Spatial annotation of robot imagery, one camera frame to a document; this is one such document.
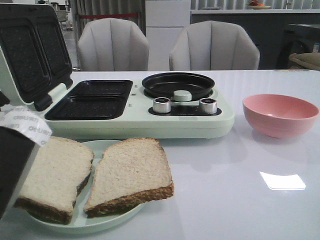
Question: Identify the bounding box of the bread slice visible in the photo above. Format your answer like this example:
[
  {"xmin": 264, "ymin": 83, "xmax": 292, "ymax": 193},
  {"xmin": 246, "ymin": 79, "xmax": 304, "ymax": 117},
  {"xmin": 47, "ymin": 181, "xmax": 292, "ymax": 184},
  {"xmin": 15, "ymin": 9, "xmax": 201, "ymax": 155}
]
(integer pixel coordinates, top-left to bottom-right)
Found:
[
  {"xmin": 83, "ymin": 137, "xmax": 174, "ymax": 218},
  {"xmin": 13, "ymin": 136, "xmax": 95, "ymax": 225}
]

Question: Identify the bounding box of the fruit plate on counter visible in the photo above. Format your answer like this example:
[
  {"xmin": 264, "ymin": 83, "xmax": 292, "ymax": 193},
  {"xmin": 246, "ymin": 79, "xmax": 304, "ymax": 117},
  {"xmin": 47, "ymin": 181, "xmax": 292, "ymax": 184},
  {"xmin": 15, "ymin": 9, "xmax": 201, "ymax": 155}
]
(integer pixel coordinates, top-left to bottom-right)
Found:
[{"xmin": 247, "ymin": 0, "xmax": 271, "ymax": 10}]

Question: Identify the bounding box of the dark grey counter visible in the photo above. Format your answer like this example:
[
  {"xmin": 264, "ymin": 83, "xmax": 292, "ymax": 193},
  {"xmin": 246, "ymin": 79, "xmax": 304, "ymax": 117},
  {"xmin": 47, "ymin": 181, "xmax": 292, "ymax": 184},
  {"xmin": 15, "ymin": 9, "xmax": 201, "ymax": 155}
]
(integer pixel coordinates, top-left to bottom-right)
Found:
[{"xmin": 190, "ymin": 9, "xmax": 320, "ymax": 70}]

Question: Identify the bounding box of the mint green round plate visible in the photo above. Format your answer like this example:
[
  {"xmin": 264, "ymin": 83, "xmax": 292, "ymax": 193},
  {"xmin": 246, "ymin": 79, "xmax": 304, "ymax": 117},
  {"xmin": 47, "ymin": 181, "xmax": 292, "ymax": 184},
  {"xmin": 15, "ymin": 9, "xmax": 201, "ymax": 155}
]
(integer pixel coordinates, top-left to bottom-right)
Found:
[{"xmin": 27, "ymin": 140, "xmax": 144, "ymax": 234}]

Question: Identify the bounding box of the silver control knob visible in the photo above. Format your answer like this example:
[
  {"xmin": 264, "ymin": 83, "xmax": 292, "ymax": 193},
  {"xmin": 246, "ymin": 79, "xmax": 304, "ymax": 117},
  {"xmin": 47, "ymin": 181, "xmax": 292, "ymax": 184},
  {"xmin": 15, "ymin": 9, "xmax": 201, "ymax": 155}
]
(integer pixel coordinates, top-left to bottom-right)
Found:
[
  {"xmin": 152, "ymin": 97, "xmax": 171, "ymax": 114},
  {"xmin": 198, "ymin": 98, "xmax": 218, "ymax": 115}
]

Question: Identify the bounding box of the beige upholstered chair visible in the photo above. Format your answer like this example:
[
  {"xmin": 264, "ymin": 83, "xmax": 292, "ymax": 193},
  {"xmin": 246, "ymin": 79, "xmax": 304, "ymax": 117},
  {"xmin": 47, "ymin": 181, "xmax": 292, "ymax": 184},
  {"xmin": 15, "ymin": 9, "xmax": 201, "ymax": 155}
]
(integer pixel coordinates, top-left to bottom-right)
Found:
[
  {"xmin": 169, "ymin": 20, "xmax": 260, "ymax": 71},
  {"xmin": 77, "ymin": 18, "xmax": 149, "ymax": 72}
]

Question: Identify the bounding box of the left silver control knob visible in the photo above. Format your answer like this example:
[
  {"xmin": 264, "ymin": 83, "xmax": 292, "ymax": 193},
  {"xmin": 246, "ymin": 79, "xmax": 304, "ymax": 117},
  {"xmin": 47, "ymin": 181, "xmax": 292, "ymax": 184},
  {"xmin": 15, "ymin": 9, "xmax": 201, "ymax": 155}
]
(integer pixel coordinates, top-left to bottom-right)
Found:
[{"xmin": 152, "ymin": 97, "xmax": 171, "ymax": 114}]

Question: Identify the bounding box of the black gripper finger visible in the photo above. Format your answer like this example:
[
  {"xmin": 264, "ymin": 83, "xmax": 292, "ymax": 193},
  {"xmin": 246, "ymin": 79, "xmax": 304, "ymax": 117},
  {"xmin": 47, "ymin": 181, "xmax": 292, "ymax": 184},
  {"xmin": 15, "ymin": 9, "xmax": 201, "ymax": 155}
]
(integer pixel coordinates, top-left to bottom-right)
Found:
[{"xmin": 0, "ymin": 105, "xmax": 52, "ymax": 217}]

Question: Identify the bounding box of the left beige upholstered chair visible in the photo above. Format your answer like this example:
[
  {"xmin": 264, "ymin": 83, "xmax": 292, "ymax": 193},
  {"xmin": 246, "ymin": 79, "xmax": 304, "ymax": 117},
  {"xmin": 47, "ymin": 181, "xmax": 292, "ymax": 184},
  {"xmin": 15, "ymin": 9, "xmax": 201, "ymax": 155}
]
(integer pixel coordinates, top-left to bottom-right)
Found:
[{"xmin": 77, "ymin": 18, "xmax": 149, "ymax": 72}]

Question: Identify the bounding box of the black round frying pan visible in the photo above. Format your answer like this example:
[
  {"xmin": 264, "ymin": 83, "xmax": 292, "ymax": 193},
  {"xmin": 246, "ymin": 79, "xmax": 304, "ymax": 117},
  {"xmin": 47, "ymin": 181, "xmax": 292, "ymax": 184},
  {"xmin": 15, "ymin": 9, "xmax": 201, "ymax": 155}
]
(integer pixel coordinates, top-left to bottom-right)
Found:
[{"xmin": 142, "ymin": 72, "xmax": 215, "ymax": 101}]

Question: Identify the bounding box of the pink plastic bowl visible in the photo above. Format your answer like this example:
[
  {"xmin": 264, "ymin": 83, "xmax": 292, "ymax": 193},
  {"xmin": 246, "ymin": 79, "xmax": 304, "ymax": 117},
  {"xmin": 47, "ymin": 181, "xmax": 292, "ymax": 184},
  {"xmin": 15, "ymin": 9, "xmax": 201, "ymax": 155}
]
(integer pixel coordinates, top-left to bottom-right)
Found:
[{"xmin": 242, "ymin": 93, "xmax": 320, "ymax": 138}]

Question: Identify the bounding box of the mint green breakfast maker base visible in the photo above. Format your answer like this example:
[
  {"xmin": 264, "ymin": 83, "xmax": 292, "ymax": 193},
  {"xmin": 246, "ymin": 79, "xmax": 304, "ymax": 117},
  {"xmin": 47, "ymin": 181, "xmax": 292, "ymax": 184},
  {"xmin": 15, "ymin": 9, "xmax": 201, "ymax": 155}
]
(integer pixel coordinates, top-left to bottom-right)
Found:
[{"xmin": 43, "ymin": 71, "xmax": 235, "ymax": 140}]

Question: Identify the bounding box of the dark washing machine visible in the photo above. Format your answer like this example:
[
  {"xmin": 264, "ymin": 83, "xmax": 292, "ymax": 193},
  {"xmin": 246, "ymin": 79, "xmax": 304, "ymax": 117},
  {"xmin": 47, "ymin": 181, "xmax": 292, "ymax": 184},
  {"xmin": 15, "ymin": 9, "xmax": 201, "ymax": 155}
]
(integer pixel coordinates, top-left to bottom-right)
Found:
[{"xmin": 276, "ymin": 24, "xmax": 320, "ymax": 69}]

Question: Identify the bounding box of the white cabinet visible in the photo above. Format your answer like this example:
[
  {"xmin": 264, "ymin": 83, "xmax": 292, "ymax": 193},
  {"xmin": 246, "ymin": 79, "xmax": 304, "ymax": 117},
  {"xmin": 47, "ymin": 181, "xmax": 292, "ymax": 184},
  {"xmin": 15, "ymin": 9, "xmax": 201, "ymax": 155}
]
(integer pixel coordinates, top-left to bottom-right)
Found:
[{"xmin": 145, "ymin": 0, "xmax": 191, "ymax": 71}]

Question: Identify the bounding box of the right silver control knob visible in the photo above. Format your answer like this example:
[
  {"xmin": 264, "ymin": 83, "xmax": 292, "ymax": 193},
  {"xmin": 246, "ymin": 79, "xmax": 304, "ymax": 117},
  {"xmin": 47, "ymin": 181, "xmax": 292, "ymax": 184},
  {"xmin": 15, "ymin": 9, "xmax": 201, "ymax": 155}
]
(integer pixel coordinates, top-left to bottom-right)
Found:
[{"xmin": 198, "ymin": 98, "xmax": 218, "ymax": 115}]

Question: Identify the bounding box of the right beige upholstered chair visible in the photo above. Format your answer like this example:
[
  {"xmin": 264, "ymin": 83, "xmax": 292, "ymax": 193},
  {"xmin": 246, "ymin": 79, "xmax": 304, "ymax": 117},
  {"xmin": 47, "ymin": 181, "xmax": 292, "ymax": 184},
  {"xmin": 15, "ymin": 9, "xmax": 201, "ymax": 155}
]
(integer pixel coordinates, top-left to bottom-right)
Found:
[{"xmin": 169, "ymin": 20, "xmax": 260, "ymax": 71}]

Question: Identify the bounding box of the mint green sandwich maker lid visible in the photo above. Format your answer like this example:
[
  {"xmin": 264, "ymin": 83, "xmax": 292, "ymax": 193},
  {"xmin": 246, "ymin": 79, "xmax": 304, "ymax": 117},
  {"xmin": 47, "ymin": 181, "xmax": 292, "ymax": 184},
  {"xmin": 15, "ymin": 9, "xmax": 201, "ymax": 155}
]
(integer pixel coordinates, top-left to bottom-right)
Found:
[{"xmin": 0, "ymin": 3, "xmax": 73, "ymax": 112}]

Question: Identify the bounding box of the red barrier tape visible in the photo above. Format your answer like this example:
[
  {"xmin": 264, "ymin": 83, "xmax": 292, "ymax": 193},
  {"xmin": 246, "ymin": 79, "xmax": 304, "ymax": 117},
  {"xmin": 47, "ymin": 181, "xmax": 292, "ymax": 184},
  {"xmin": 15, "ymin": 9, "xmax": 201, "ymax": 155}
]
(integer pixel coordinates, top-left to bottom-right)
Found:
[{"xmin": 78, "ymin": 12, "xmax": 140, "ymax": 19}]

